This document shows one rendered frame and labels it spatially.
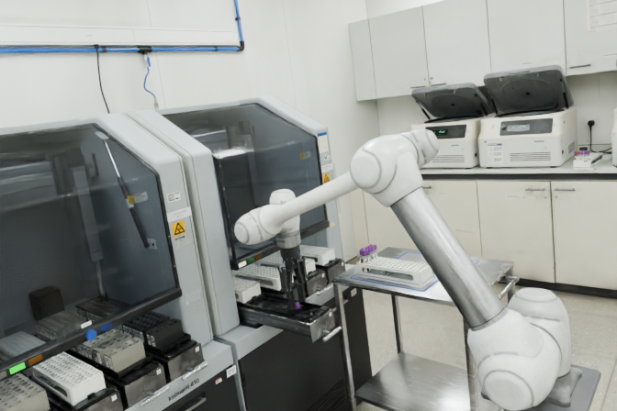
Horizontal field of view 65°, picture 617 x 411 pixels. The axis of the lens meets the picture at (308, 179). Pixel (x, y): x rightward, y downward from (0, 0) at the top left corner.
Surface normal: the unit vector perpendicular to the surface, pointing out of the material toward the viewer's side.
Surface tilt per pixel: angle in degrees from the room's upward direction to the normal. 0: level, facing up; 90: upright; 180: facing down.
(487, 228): 90
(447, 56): 90
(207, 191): 90
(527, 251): 90
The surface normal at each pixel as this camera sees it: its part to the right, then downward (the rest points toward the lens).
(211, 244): 0.77, 0.00
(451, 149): -0.65, 0.21
